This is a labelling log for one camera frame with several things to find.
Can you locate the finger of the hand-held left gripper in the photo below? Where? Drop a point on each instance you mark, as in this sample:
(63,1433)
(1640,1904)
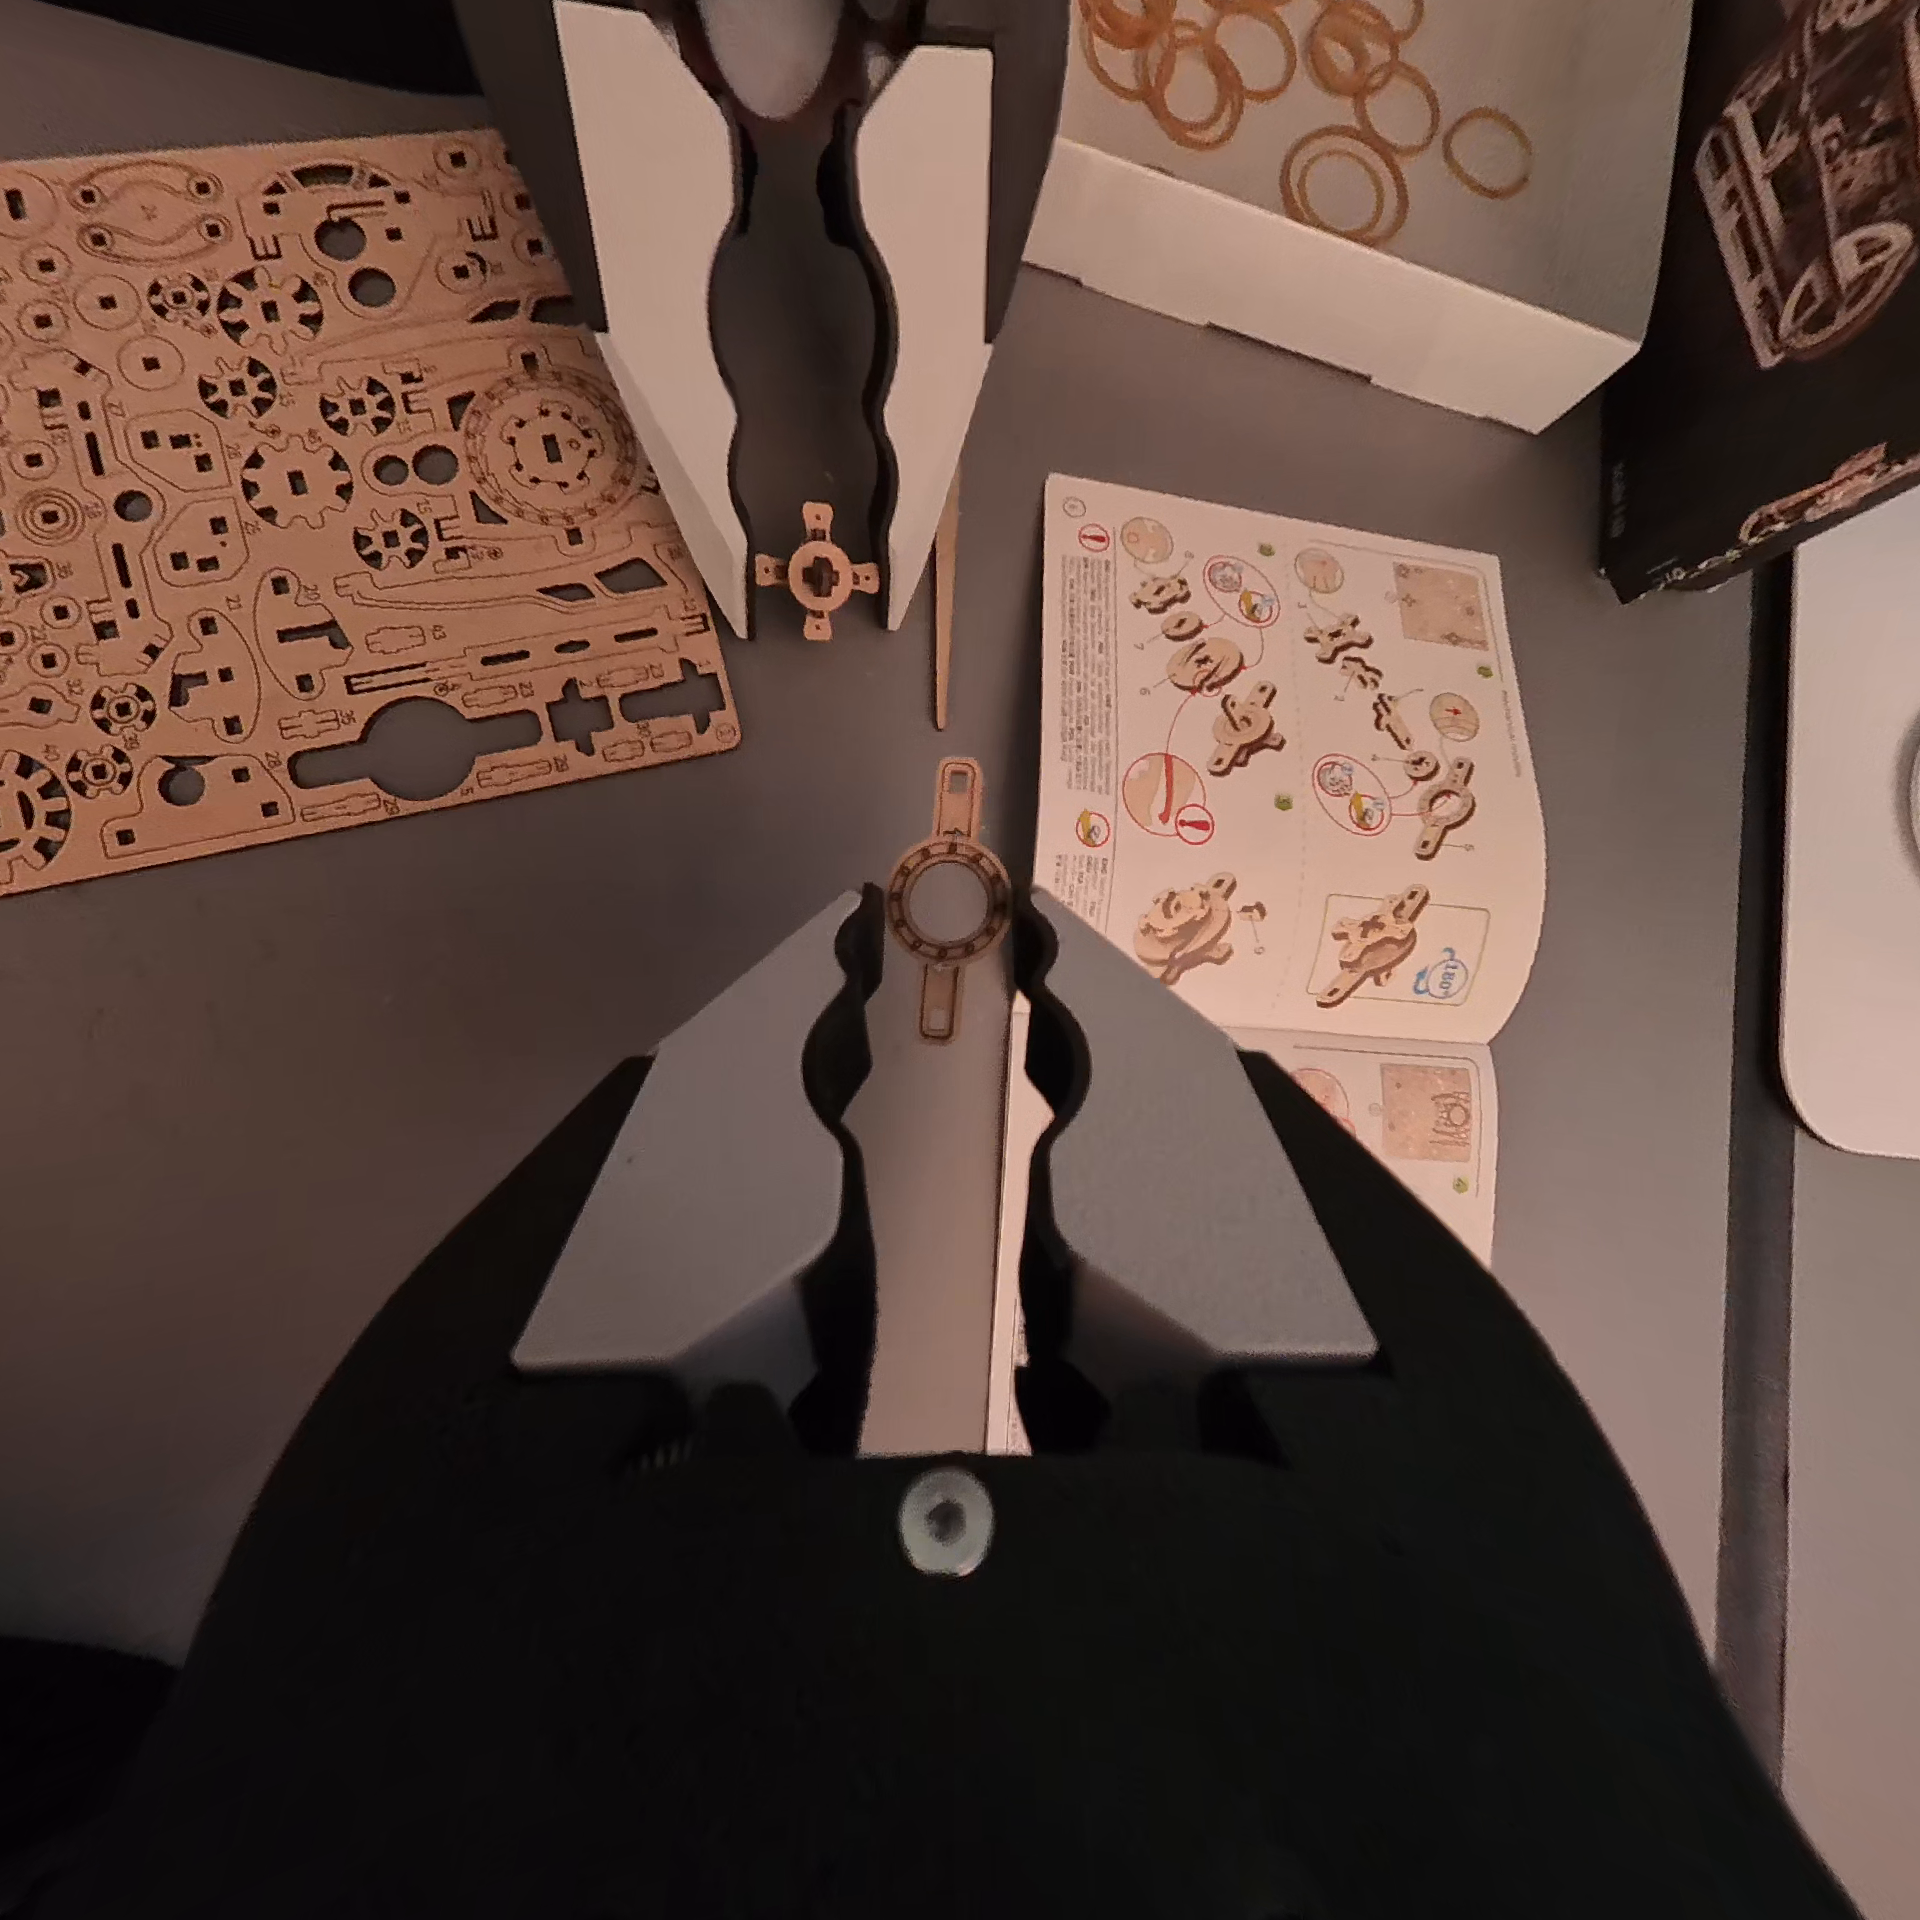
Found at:
(662,271)
(937,271)

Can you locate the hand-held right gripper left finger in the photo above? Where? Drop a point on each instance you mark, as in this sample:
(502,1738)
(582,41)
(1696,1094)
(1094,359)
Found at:
(674,1200)

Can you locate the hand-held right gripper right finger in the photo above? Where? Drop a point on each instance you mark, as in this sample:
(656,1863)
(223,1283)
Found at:
(1215,1231)

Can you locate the wooden cross part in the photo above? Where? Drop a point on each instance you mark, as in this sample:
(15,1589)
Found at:
(819,528)

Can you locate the wooden parts sheet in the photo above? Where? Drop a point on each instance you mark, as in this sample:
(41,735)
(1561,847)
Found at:
(682,629)

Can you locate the pile of rubber bands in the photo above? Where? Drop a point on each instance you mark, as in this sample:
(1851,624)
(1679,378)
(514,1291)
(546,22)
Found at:
(1200,59)

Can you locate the thin wooden stick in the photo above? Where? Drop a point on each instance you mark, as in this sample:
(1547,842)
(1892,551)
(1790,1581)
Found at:
(945,629)

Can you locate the white cardboard box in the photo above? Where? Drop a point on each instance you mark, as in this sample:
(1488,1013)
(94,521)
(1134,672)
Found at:
(1348,330)

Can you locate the small instruction booklet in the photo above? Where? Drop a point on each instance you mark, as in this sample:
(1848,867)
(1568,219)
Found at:
(1289,629)

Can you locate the white stand base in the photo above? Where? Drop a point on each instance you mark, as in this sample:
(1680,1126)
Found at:
(1844,974)

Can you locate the black printed box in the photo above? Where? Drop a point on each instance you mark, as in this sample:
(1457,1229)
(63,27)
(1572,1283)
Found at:
(1695,451)

